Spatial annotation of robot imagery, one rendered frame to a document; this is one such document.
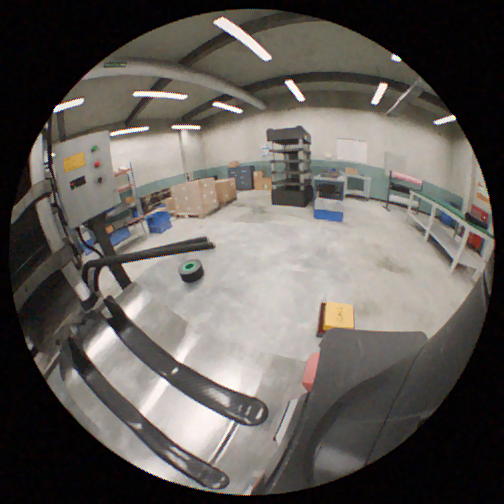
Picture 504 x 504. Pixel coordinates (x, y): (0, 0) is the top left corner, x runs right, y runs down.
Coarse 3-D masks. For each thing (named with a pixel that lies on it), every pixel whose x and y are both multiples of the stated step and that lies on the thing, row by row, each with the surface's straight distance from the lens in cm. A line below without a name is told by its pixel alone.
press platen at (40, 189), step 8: (40, 184) 69; (48, 184) 70; (32, 192) 69; (40, 192) 68; (48, 192) 70; (24, 200) 73; (32, 200) 69; (16, 208) 78; (24, 208) 74; (32, 208) 78; (56, 208) 136; (16, 216) 79
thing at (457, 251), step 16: (416, 192) 449; (432, 208) 390; (448, 208) 344; (432, 224) 482; (464, 224) 312; (480, 224) 348; (448, 240) 412; (464, 240) 310; (464, 256) 382; (448, 272) 327
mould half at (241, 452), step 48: (144, 288) 31; (96, 336) 31; (192, 336) 26; (144, 384) 26; (240, 384) 21; (288, 384) 20; (192, 432) 23; (240, 432) 21; (192, 480) 25; (240, 480) 23
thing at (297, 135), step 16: (272, 128) 423; (288, 128) 401; (272, 144) 416; (288, 144) 501; (304, 144) 503; (272, 160) 410; (288, 160) 396; (304, 160) 394; (272, 176) 416; (272, 192) 416; (288, 192) 400; (304, 192) 391
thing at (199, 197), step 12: (204, 180) 390; (180, 192) 433; (192, 192) 396; (204, 192) 387; (216, 192) 423; (180, 204) 446; (192, 204) 408; (204, 204) 387; (216, 204) 421; (204, 216) 388
